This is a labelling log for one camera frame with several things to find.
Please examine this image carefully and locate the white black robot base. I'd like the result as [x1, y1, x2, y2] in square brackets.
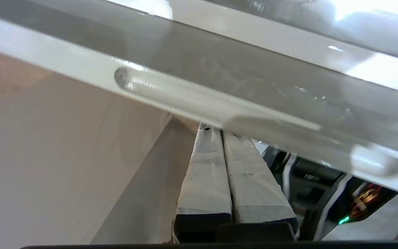
[254, 140, 398, 241]

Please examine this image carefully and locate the white cabinet drawer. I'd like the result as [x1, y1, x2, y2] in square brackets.
[0, 12, 398, 249]

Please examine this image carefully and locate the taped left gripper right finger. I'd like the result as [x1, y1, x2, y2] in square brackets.
[222, 131, 300, 240]

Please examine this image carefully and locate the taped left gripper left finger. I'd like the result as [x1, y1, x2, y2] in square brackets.
[173, 124, 233, 243]

